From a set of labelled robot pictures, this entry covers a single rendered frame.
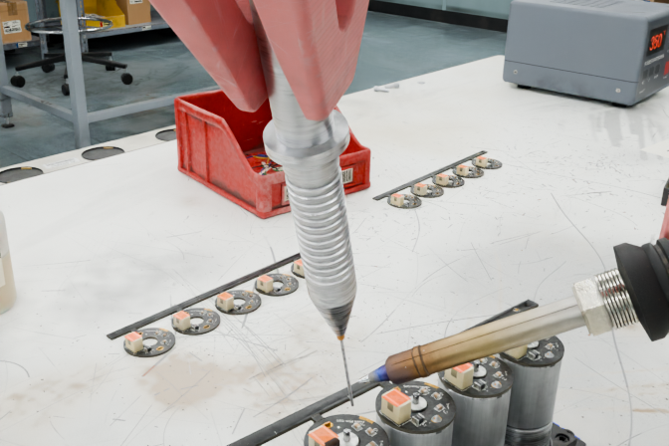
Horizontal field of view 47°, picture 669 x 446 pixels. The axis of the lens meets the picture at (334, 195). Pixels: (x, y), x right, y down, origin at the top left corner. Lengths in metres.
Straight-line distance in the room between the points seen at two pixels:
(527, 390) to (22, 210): 0.39
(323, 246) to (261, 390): 0.21
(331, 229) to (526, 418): 0.15
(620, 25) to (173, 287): 0.55
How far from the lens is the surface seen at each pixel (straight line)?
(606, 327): 0.20
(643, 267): 0.19
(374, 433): 0.24
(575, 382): 0.38
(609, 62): 0.84
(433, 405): 0.25
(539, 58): 0.87
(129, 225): 0.52
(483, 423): 0.26
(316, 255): 0.16
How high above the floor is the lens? 0.96
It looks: 22 degrees down
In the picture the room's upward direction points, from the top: 1 degrees clockwise
